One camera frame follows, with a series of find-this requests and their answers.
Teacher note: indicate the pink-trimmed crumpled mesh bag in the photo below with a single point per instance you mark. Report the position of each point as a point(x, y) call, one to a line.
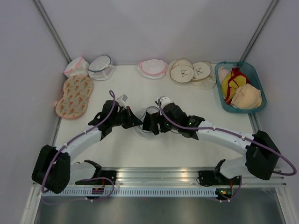
point(78, 66)

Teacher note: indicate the beige bra-print laundry bag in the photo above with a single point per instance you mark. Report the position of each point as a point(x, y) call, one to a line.
point(180, 71)

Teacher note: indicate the aluminium frame post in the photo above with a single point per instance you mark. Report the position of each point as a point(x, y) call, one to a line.
point(262, 24)
point(52, 30)

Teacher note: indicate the blue-trimmed cylindrical mesh bag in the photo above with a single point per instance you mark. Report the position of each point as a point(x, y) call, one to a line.
point(101, 68)

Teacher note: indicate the floral beige laundry bag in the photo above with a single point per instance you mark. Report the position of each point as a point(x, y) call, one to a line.
point(76, 94)

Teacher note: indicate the pale pink bra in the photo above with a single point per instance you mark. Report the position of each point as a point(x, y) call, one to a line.
point(222, 73)

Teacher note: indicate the red bra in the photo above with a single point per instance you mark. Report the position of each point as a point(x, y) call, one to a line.
point(236, 77)

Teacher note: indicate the left aluminium frame post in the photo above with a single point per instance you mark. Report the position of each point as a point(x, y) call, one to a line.
point(52, 30)

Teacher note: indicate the blue-trimmed white mesh laundry bag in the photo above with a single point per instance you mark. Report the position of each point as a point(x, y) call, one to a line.
point(138, 131)

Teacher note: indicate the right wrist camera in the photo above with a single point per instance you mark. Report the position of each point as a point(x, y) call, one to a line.
point(163, 101)

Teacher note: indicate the pink-trimmed round mesh bag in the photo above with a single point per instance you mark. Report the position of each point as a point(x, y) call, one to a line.
point(153, 68)

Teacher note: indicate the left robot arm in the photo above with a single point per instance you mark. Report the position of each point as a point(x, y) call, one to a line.
point(54, 169)

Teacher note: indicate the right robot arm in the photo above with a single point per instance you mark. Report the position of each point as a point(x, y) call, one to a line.
point(198, 128)

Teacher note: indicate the black bra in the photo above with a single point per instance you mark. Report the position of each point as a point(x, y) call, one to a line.
point(147, 121)

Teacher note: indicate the right side aluminium rail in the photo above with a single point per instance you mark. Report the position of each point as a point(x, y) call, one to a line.
point(257, 123)

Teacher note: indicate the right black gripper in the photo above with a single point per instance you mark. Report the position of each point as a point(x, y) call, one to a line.
point(155, 118)

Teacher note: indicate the right aluminium frame post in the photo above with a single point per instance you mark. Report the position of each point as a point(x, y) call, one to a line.
point(262, 24)

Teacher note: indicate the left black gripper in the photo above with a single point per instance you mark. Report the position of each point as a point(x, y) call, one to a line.
point(132, 120)

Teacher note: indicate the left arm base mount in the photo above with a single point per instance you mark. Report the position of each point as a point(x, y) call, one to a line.
point(90, 173)

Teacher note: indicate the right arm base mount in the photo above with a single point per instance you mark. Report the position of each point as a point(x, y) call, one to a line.
point(208, 178)

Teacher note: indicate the left side aluminium rail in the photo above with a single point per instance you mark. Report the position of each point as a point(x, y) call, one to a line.
point(55, 132)

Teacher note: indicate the white slotted cable duct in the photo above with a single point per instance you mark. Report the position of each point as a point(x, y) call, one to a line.
point(142, 192)

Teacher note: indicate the beige peach bra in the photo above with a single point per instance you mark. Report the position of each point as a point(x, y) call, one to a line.
point(247, 97)

